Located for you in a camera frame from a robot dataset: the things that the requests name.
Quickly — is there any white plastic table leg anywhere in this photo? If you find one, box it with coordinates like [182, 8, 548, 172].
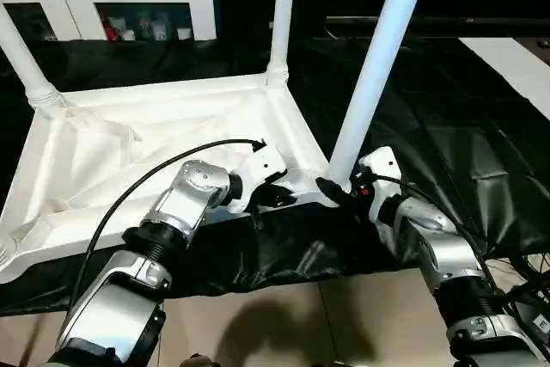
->
[0, 231, 18, 272]
[0, 4, 66, 112]
[325, 0, 435, 193]
[265, 0, 299, 86]

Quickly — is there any white plastic table top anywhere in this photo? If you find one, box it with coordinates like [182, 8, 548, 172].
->
[0, 73, 346, 285]

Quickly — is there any black work mat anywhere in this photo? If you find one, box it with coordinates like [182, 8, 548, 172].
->
[0, 36, 550, 316]

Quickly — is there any dark left robot foot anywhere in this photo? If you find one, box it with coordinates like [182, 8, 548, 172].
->
[176, 353, 216, 367]

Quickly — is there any black floor stand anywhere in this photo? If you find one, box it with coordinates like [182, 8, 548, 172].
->
[505, 255, 550, 338]

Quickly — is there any red bottle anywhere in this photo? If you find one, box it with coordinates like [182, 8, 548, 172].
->
[102, 16, 119, 41]

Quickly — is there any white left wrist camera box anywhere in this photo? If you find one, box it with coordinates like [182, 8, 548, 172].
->
[232, 145, 289, 215]

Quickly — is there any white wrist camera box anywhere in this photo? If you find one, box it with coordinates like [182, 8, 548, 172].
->
[232, 145, 289, 215]
[354, 147, 401, 222]

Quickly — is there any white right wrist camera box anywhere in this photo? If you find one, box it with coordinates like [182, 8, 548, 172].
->
[354, 147, 401, 222]

